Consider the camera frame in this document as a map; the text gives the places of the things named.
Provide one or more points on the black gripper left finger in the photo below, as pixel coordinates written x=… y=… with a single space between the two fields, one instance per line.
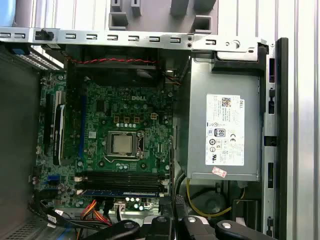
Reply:
x=155 y=230

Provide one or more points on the RAM slot white clips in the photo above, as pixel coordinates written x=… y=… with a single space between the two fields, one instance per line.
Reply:
x=120 y=179

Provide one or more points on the grey parts rack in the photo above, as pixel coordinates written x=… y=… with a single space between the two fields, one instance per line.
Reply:
x=160 y=20

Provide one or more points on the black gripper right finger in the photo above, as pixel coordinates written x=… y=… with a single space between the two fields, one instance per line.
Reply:
x=190 y=230

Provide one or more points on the green motherboard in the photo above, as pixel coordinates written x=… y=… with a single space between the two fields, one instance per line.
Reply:
x=100 y=112

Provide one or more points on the black expansion slot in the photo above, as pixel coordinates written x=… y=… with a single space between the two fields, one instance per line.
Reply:
x=47 y=125

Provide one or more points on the blue RAM stick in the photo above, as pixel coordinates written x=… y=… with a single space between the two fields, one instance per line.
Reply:
x=120 y=193

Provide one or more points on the metal locking lever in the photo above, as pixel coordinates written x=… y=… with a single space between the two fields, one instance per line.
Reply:
x=120 y=160

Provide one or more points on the silver CPU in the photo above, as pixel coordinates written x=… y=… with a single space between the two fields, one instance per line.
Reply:
x=122 y=143

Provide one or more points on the RAM slot black clips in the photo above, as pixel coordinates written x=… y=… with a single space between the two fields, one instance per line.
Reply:
x=120 y=186
x=120 y=173

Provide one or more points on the grey power supply white label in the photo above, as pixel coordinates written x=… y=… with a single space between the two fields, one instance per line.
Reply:
x=197 y=125

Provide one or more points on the round grey case speaker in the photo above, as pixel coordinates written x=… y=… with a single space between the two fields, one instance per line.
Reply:
x=212 y=202

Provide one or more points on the black plastic case latch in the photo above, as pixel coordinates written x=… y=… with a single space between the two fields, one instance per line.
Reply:
x=45 y=35

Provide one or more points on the black case fan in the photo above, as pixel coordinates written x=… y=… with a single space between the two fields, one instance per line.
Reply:
x=112 y=75

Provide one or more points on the metal socket cover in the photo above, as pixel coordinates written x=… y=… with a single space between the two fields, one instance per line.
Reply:
x=109 y=132

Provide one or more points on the black open PC case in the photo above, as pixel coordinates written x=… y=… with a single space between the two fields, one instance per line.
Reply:
x=282 y=125

